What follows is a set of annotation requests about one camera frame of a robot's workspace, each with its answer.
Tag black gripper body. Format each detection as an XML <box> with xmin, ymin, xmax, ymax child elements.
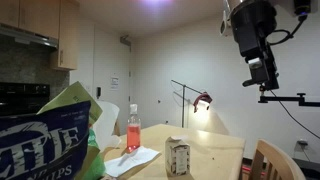
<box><xmin>231</xmin><ymin>0</ymin><xmax>279</xmax><ymax>90</ymax></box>

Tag small white patterned carton box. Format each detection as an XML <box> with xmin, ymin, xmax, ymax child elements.
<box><xmin>165</xmin><ymin>136</ymin><xmax>190</xmax><ymax>176</ymax></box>

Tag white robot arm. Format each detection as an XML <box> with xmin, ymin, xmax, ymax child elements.
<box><xmin>220</xmin><ymin>0</ymin><xmax>318</xmax><ymax>91</ymax></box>

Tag lamp with red clamp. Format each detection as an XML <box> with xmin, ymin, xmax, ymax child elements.
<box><xmin>173</xmin><ymin>80</ymin><xmax>213</xmax><ymax>128</ymax></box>

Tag wooden chair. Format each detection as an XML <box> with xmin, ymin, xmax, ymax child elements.
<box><xmin>248</xmin><ymin>139</ymin><xmax>306</xmax><ymax>180</ymax></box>

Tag white door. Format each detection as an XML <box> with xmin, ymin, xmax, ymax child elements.
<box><xmin>94</xmin><ymin>28</ymin><xmax>130</xmax><ymax>135</ymax></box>

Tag pink liquid spray bottle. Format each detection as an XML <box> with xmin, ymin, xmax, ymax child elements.
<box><xmin>127</xmin><ymin>104</ymin><xmax>141</xmax><ymax>152</ymax></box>

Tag light green paper bag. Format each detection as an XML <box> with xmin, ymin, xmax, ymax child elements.
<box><xmin>38</xmin><ymin>81</ymin><xmax>103</xmax><ymax>126</ymax></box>

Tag wooden upper cabinets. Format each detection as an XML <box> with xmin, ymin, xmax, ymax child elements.
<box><xmin>0</xmin><ymin>0</ymin><xmax>80</xmax><ymax>71</ymax></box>

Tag white paper towel sheet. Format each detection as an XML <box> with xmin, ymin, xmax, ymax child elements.
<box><xmin>104</xmin><ymin>146</ymin><xmax>159</xmax><ymax>177</ymax></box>

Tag green plastic bag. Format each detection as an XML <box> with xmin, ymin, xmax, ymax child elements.
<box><xmin>82</xmin><ymin>129</ymin><xmax>105</xmax><ymax>180</ymax></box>

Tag blue chips bag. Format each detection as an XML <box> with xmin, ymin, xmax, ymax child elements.
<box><xmin>0</xmin><ymin>101</ymin><xmax>91</xmax><ymax>180</ymax></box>

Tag black stove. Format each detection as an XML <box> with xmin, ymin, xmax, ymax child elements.
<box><xmin>0</xmin><ymin>82</ymin><xmax>50</xmax><ymax>116</ymax></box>

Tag black camera on boom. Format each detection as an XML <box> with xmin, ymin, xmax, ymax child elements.
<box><xmin>259</xmin><ymin>86</ymin><xmax>320</xmax><ymax>107</ymax></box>

